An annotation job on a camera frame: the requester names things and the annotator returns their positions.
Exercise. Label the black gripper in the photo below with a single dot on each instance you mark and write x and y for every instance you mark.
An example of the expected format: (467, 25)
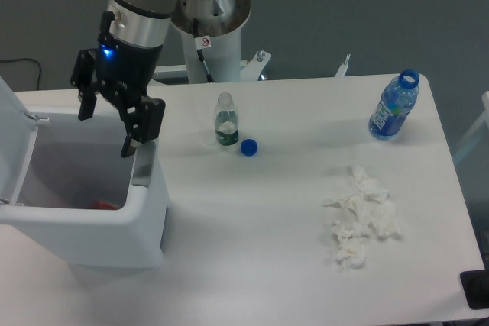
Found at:
(129, 47)

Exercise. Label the crushed red can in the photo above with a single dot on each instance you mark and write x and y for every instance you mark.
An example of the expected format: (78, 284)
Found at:
(103, 205)

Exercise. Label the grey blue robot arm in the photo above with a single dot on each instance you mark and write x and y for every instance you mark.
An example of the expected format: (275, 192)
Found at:
(149, 8)

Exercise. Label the white trash can lid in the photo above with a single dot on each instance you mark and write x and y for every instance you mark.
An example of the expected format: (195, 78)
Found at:
(19, 128)

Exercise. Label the white trash can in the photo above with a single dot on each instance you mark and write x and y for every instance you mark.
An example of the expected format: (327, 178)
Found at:
(77, 162)

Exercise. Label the clear plastic bottle green label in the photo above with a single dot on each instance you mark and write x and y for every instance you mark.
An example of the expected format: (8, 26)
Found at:
(226, 120)

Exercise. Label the blue bottle cap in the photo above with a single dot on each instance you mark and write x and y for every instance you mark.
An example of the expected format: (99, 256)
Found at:
(249, 147)

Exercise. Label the crumpled white tissue left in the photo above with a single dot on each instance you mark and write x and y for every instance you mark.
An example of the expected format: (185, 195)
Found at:
(356, 205)

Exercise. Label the crumpled white tissue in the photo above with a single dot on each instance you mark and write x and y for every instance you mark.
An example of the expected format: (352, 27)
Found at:
(384, 220)
(356, 205)
(351, 253)
(372, 189)

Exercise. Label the crumpled white tissue upper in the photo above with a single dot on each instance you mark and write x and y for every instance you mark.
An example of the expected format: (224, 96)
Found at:
(372, 189)

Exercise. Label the crumpled white tissue lower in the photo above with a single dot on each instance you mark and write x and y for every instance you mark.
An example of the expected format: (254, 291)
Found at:
(351, 253)

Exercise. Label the blue plastic bottle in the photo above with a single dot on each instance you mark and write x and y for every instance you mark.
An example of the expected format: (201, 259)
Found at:
(396, 102)

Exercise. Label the crumpled white tissue right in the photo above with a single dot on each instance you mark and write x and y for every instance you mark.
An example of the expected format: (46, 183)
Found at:
(384, 220)

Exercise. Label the black device at edge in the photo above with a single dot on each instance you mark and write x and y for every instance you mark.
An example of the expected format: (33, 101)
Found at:
(475, 286)

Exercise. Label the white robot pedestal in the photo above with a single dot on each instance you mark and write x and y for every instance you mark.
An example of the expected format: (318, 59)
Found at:
(210, 32)

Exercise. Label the white frame at right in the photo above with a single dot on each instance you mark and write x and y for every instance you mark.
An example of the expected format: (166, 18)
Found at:
(473, 135)

